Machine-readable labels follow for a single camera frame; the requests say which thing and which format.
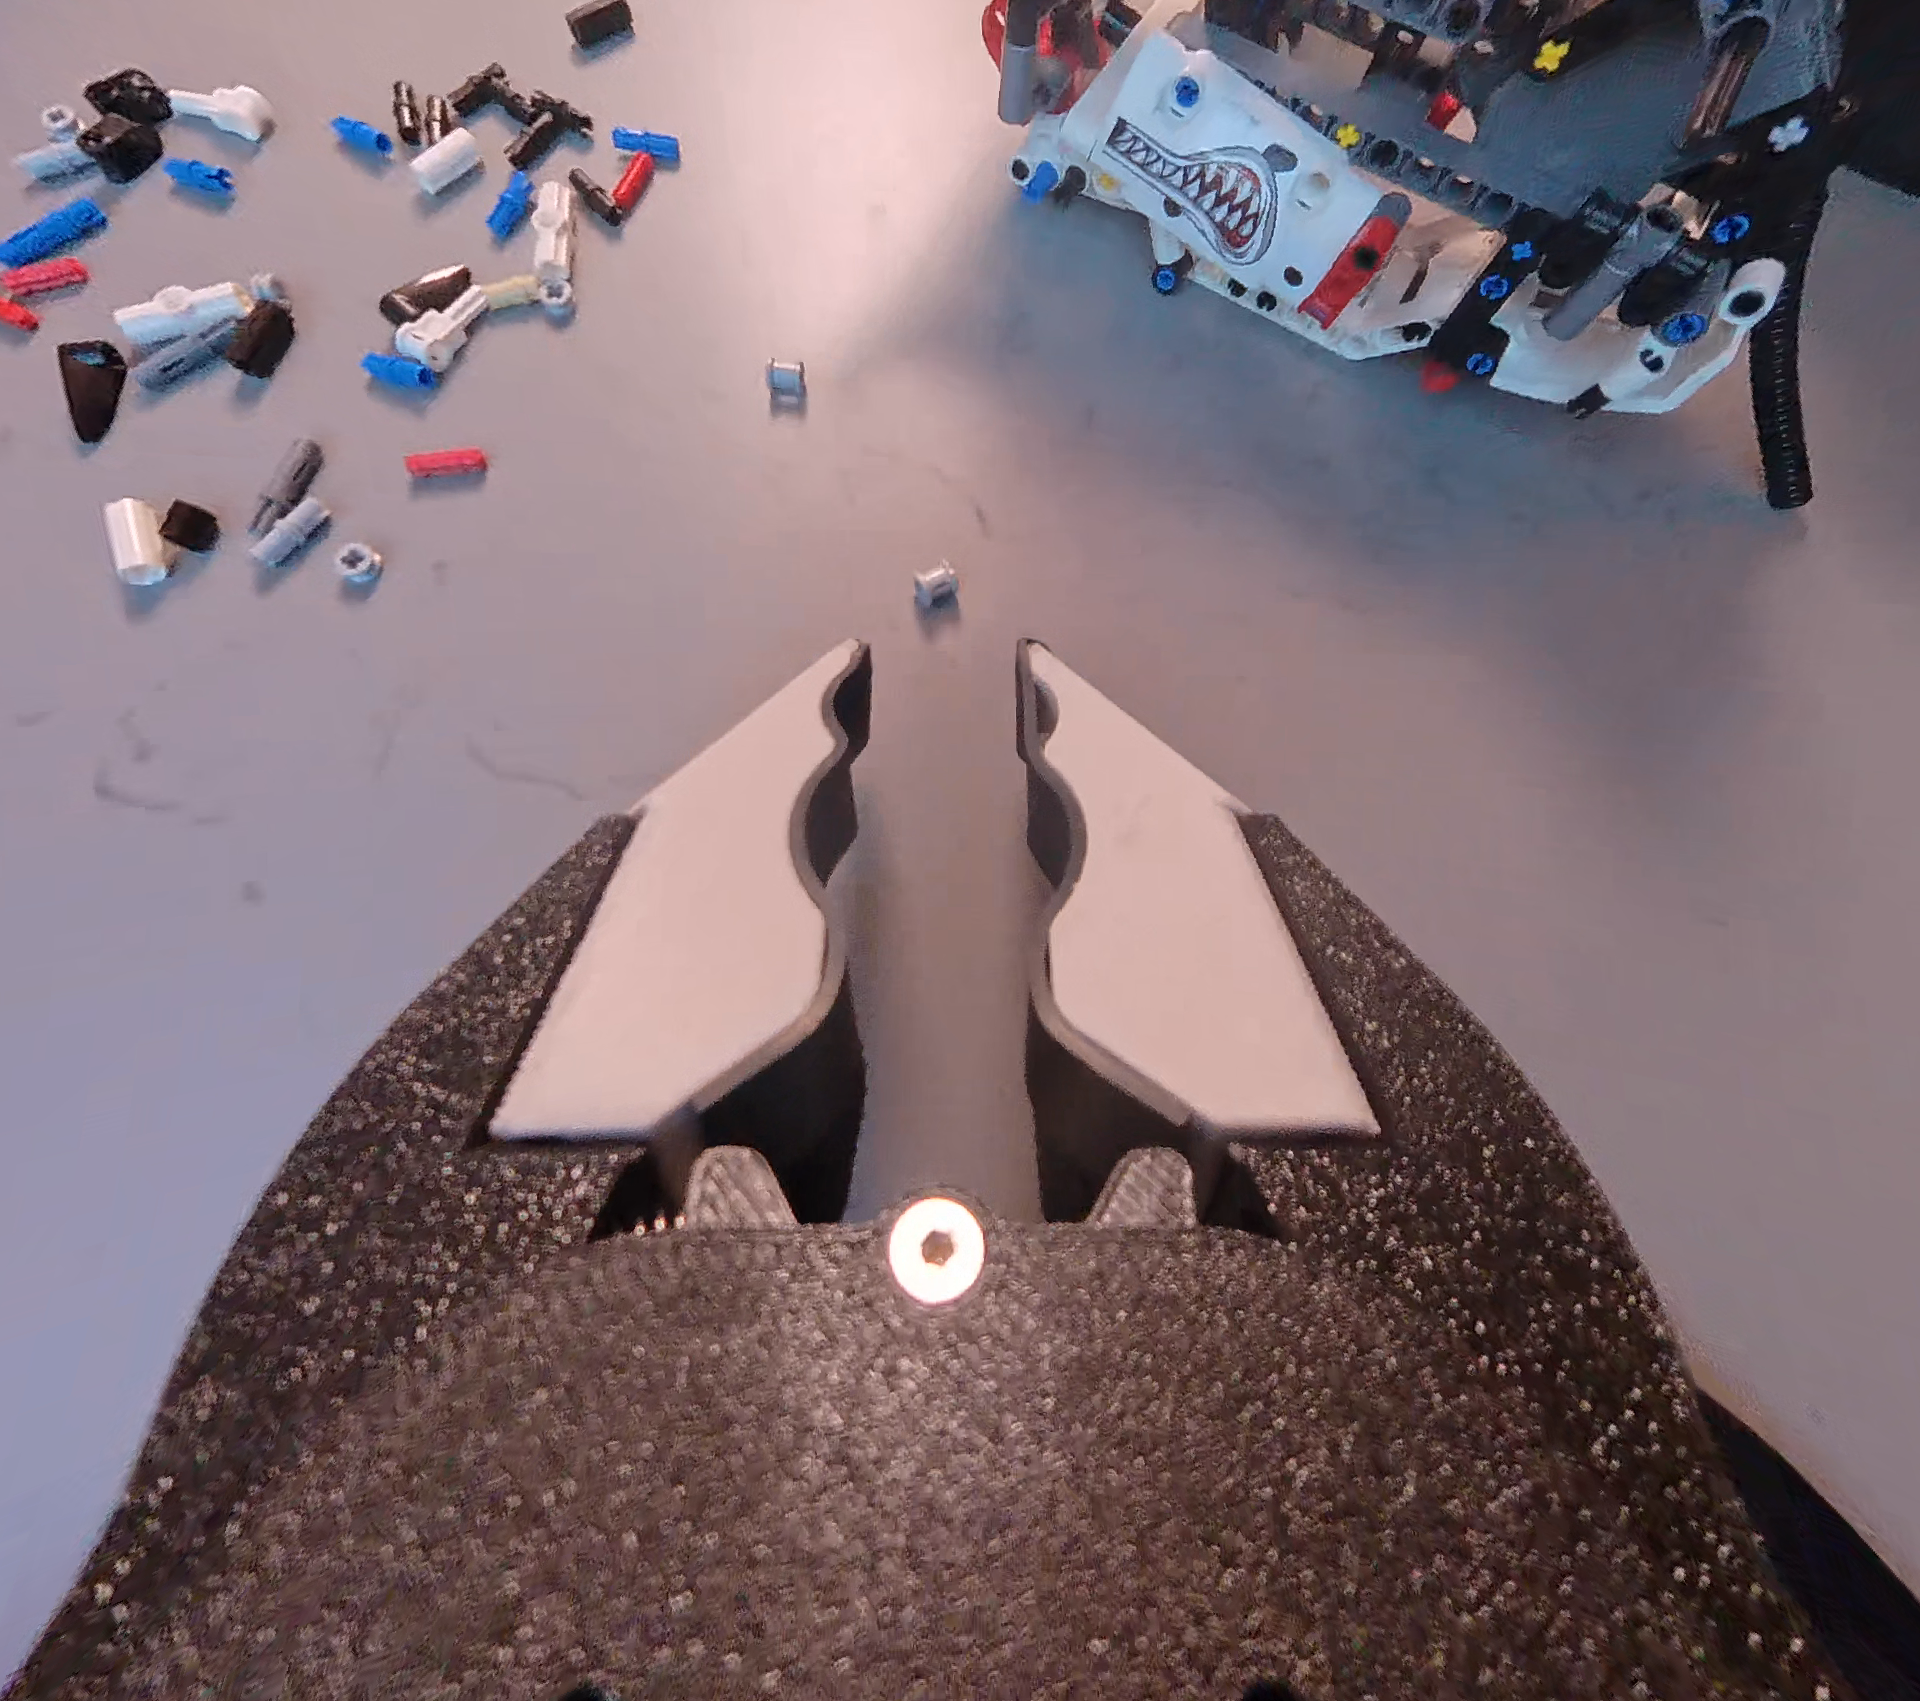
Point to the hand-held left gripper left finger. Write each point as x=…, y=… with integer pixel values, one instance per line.
x=677, y=982

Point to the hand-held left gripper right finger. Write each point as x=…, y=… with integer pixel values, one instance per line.
x=1200, y=967

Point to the small grey bushing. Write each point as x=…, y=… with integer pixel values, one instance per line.
x=786, y=379
x=935, y=588

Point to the toy vehicle chassis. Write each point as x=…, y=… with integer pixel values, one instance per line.
x=1290, y=173

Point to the grey desk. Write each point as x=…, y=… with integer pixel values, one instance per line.
x=1440, y=743

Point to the pile of small building parts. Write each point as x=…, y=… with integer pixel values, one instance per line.
x=451, y=156

